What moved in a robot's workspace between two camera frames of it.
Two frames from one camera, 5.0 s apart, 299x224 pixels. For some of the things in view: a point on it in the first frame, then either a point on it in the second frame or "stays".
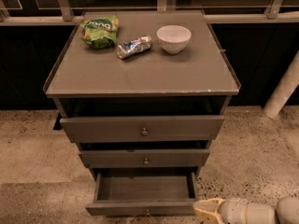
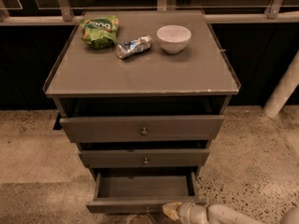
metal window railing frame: (66, 5) stays
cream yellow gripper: (233, 211) → (186, 209)
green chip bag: (101, 32) stays
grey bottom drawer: (144, 193) stays
